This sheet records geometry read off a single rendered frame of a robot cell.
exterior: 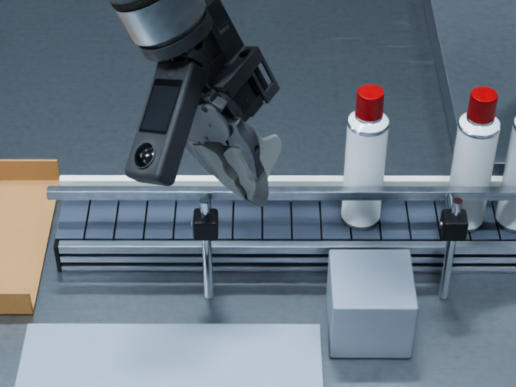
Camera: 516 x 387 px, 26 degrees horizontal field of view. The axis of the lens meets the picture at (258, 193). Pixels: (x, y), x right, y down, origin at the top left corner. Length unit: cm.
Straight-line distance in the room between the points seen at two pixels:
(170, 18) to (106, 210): 55
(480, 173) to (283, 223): 26
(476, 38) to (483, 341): 60
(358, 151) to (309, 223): 14
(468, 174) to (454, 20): 52
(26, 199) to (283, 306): 41
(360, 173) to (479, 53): 47
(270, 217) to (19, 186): 38
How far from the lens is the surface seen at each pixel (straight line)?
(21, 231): 155
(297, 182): 148
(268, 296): 144
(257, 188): 109
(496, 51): 181
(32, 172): 162
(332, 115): 173
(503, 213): 148
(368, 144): 137
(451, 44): 182
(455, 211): 135
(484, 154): 139
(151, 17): 99
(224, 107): 103
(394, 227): 147
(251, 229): 145
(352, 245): 144
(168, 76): 103
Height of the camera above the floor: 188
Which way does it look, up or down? 42 degrees down
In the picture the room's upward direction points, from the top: straight up
